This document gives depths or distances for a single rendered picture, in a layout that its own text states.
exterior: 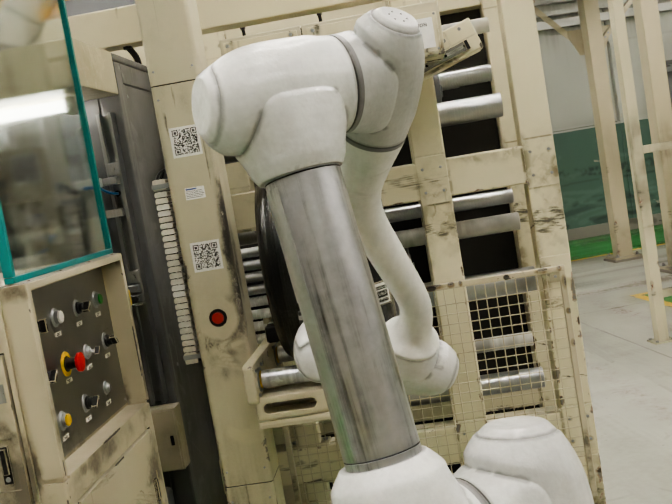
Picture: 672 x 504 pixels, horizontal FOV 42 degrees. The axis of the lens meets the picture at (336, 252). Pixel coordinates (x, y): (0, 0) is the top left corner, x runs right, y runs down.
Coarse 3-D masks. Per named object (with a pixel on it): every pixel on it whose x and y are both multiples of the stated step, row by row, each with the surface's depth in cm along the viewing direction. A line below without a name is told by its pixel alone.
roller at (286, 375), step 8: (272, 368) 219; (280, 368) 218; (288, 368) 217; (296, 368) 217; (264, 376) 217; (272, 376) 217; (280, 376) 216; (288, 376) 216; (296, 376) 216; (264, 384) 217; (272, 384) 217; (280, 384) 217; (288, 384) 218
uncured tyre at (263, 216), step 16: (256, 192) 212; (256, 208) 209; (256, 224) 208; (272, 224) 204; (272, 240) 203; (272, 256) 203; (272, 272) 203; (288, 272) 202; (272, 288) 205; (288, 288) 202; (272, 304) 207; (288, 304) 204; (384, 304) 206; (288, 320) 206; (288, 336) 209; (288, 352) 219
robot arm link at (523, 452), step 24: (480, 432) 119; (504, 432) 116; (528, 432) 115; (552, 432) 116; (480, 456) 115; (504, 456) 113; (528, 456) 113; (552, 456) 113; (576, 456) 117; (480, 480) 113; (504, 480) 112; (528, 480) 112; (552, 480) 112; (576, 480) 114
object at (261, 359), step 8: (264, 344) 238; (272, 344) 244; (256, 352) 229; (264, 352) 231; (272, 352) 242; (248, 360) 220; (256, 360) 219; (264, 360) 229; (272, 360) 240; (248, 368) 213; (256, 368) 217; (264, 368) 227; (248, 376) 213; (256, 376) 216; (248, 384) 213; (256, 384) 214; (248, 392) 214; (256, 392) 213; (248, 400) 214; (256, 400) 214
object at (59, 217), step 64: (0, 0) 175; (64, 0) 209; (0, 64) 170; (64, 64) 204; (0, 128) 166; (64, 128) 198; (0, 192) 162; (64, 192) 192; (0, 256) 160; (64, 256) 186
